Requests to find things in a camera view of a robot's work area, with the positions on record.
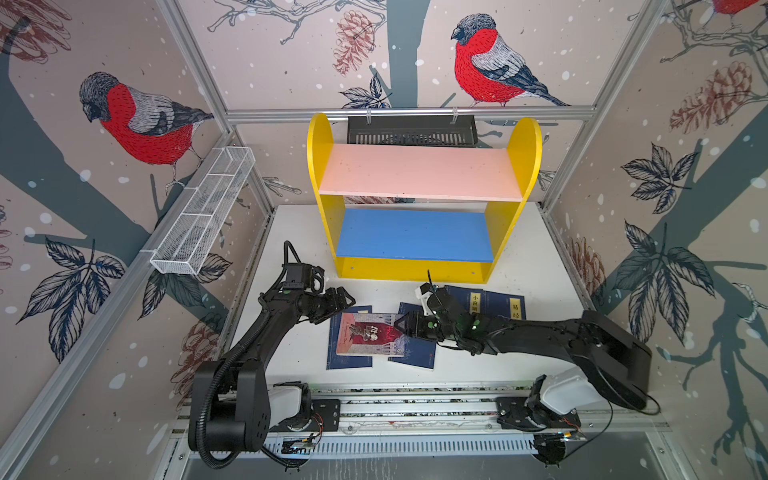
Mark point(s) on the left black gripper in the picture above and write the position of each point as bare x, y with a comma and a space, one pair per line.
334, 306

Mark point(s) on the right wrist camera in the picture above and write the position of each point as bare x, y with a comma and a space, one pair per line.
427, 295

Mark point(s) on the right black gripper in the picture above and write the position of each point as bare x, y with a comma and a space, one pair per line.
409, 324

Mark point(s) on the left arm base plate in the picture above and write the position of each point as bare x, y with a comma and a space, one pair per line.
324, 415

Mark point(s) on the navy blue book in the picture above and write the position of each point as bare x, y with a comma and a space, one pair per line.
509, 306
416, 352
338, 362
470, 299

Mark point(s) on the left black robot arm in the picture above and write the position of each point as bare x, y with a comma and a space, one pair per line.
230, 411

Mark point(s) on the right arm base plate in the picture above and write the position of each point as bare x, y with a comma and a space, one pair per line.
522, 414

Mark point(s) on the black mesh tray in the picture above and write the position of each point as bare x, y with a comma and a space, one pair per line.
431, 131

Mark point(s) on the aluminium mounting rail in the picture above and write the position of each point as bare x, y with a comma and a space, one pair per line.
381, 409

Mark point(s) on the white wire mesh basket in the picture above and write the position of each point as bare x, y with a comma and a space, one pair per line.
193, 233

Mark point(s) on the red illustrated book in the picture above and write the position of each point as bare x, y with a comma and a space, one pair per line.
370, 334

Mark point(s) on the yellow pink blue shelf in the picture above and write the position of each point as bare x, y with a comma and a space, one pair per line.
408, 213

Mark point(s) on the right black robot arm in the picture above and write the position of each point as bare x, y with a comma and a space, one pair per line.
614, 362

